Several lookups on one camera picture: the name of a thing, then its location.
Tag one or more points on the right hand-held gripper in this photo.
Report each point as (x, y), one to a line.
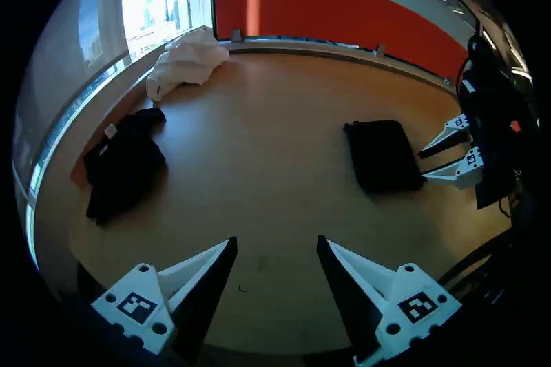
(495, 126)

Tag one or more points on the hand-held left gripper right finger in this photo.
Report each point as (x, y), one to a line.
(400, 298)

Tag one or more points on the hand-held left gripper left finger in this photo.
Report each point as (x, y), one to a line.
(146, 294)

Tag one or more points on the black towel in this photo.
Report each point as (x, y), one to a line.
(383, 156)

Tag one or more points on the heap of black towels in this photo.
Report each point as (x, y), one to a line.
(122, 160)

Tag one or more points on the red desk screen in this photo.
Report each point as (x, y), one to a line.
(340, 22)

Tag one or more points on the heap of white towels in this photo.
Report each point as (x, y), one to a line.
(187, 63)

